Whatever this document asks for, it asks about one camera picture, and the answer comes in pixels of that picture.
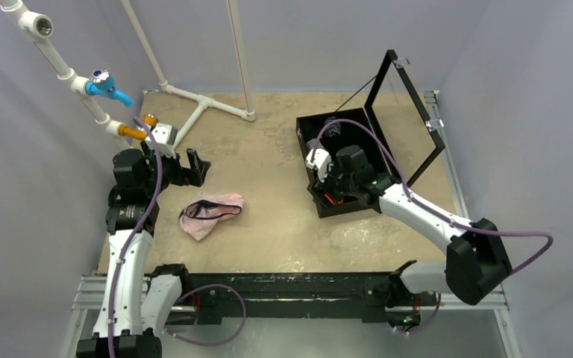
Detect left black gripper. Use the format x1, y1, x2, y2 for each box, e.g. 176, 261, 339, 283
141, 139, 208, 197

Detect pink underwear navy trim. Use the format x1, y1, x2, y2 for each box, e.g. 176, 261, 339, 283
178, 192, 245, 241

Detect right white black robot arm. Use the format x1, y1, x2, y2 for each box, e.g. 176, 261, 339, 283
304, 145, 513, 307

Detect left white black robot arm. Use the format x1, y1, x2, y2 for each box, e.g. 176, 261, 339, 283
75, 148, 211, 357

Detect grey striped rolled sock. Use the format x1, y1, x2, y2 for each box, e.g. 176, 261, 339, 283
306, 138, 321, 151

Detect dark patterned rolled sock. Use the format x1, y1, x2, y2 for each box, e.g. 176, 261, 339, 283
322, 116, 341, 137

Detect orange faucet tap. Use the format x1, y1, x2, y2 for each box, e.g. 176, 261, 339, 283
117, 113, 159, 141

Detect black box with glass lid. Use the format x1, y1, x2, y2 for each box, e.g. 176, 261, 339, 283
295, 49, 454, 218

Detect blue faucet tap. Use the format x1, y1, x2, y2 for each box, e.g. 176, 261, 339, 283
84, 69, 134, 107

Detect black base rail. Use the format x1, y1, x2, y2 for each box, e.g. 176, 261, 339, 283
168, 271, 436, 327

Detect aluminium frame rails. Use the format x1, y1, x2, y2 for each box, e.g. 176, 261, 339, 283
75, 108, 516, 357

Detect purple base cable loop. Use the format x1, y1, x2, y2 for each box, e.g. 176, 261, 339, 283
164, 283, 248, 348

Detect white PVC pipe frame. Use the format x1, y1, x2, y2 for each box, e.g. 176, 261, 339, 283
0, 1, 257, 148

